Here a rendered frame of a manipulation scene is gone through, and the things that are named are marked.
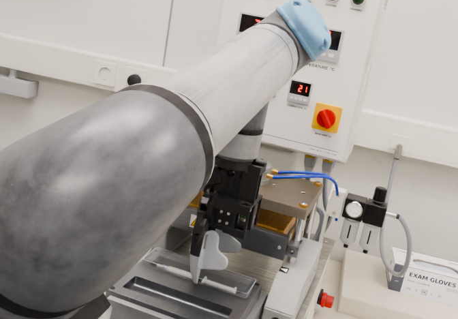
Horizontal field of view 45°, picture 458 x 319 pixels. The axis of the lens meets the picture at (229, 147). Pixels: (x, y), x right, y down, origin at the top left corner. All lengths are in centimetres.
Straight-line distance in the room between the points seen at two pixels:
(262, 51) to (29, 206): 30
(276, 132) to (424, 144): 53
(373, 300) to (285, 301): 52
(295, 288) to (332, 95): 41
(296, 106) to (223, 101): 73
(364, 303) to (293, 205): 50
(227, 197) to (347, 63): 43
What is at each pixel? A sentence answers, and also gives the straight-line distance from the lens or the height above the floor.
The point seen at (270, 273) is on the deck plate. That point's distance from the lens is 113.
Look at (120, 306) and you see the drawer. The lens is 81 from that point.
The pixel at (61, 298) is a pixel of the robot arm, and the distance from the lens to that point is 36.
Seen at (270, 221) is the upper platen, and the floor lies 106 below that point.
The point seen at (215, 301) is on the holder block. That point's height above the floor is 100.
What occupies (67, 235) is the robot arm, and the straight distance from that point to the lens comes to 33.
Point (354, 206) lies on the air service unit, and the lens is 116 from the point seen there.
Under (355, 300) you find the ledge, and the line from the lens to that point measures 142.
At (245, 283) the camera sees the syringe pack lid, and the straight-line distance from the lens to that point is 92.
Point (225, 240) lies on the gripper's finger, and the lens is 93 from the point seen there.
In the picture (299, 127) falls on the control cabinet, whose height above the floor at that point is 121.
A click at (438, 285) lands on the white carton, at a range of 153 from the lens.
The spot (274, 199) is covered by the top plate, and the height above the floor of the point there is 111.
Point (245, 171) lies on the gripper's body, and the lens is 83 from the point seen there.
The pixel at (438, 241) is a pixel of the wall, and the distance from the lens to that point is 171.
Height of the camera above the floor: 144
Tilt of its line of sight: 15 degrees down
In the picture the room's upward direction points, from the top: 10 degrees clockwise
